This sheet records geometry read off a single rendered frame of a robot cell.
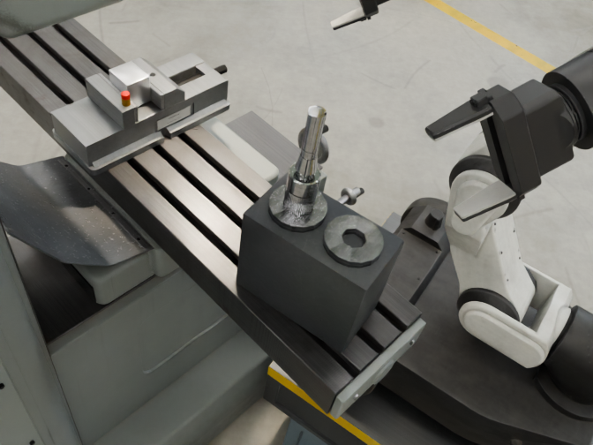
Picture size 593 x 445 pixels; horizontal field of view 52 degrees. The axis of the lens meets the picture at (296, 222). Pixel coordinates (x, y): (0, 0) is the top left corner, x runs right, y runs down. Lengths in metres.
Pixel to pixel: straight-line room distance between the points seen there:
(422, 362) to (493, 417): 0.19
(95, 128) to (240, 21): 2.25
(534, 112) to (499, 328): 0.85
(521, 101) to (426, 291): 1.01
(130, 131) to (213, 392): 0.82
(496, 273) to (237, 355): 0.80
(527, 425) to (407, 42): 2.43
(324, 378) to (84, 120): 0.66
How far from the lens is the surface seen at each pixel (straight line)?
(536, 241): 2.68
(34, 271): 1.36
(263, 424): 1.95
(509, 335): 1.42
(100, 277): 1.22
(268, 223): 0.91
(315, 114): 0.79
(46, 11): 0.84
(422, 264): 1.61
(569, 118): 0.65
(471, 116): 0.61
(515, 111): 0.61
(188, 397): 1.76
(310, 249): 0.89
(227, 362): 1.81
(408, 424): 1.59
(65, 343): 1.28
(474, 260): 1.38
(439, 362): 1.49
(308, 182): 0.86
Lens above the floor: 1.81
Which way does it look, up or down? 49 degrees down
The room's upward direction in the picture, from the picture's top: 12 degrees clockwise
